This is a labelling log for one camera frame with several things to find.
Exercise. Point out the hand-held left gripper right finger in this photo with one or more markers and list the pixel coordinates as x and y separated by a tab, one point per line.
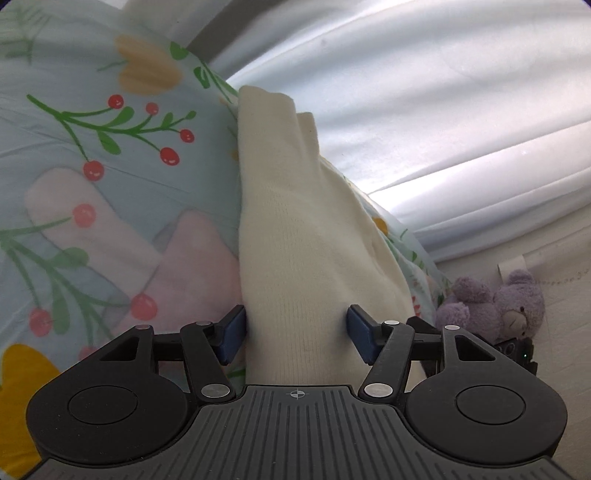
360	337

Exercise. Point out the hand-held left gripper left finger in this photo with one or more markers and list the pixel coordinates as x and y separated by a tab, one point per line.
233	337

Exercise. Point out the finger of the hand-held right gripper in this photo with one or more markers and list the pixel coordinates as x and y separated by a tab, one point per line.
422	325

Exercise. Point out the cream knit sweater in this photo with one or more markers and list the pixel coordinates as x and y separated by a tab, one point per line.
295	258

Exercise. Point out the purple teddy bear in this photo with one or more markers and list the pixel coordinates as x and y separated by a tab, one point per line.
489	308

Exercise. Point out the floral printed bedsheet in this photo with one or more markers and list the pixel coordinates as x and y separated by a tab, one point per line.
92	184

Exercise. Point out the white curtain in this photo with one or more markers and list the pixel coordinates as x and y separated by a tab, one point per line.
415	92

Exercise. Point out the white wall bracket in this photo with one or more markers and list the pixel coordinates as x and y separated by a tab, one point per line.
515	265

